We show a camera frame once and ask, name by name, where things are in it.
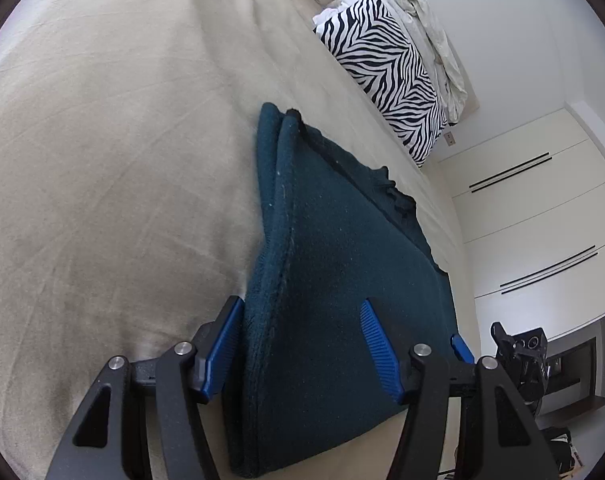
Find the dark teal towel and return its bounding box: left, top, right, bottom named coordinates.
left=231, top=102, right=459, bottom=479

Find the white wardrobe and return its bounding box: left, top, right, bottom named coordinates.
left=435, top=102, right=605, bottom=342

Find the crumpled white duvet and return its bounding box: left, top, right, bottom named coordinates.
left=335, top=0, right=469, bottom=124

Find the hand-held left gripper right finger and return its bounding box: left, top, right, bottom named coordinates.
left=360, top=299, right=558, bottom=480

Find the beige bed sheet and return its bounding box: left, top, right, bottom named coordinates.
left=0, top=0, right=464, bottom=480

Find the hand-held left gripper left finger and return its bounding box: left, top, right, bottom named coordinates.
left=47, top=296, right=246, bottom=480

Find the zebra print pillow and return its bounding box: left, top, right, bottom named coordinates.
left=313, top=0, right=449, bottom=169

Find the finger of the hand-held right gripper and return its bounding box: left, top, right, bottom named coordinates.
left=450, top=333, right=476, bottom=364

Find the wooden shelf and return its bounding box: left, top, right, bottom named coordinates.
left=537, top=337, right=605, bottom=416

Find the black wardrobe handle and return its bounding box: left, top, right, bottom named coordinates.
left=499, top=245, right=597, bottom=294
left=469, top=152, right=553, bottom=192

